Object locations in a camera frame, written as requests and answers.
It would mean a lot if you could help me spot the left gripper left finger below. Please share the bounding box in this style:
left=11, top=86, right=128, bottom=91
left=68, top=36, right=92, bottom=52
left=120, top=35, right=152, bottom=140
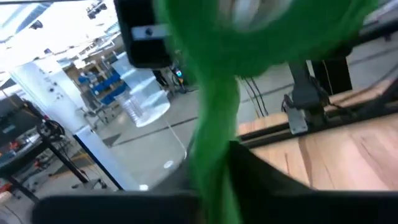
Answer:
left=32, top=146, right=200, bottom=224

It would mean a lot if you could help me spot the grey metal bracket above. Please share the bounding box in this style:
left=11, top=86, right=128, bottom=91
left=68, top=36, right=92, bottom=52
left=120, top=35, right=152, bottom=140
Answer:
left=285, top=105, right=309, bottom=135

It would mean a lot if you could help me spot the black background workbench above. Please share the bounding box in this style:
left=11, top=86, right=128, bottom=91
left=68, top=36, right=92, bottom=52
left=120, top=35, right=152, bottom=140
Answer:
left=0, top=95, right=91, bottom=203

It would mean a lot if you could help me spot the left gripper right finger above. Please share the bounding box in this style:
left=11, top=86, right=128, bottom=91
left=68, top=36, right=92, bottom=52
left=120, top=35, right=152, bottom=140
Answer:
left=228, top=141, right=398, bottom=224

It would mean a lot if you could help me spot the light green bandage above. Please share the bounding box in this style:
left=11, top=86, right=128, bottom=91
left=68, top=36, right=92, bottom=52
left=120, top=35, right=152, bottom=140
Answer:
left=154, top=0, right=379, bottom=224

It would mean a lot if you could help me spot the blue storage bins shelf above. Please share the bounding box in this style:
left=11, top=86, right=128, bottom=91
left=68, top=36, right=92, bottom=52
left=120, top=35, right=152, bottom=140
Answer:
left=77, top=72, right=129, bottom=106

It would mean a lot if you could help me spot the black aluminium table frame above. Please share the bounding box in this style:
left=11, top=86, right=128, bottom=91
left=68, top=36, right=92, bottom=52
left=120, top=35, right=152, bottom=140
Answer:
left=238, top=77, right=398, bottom=147

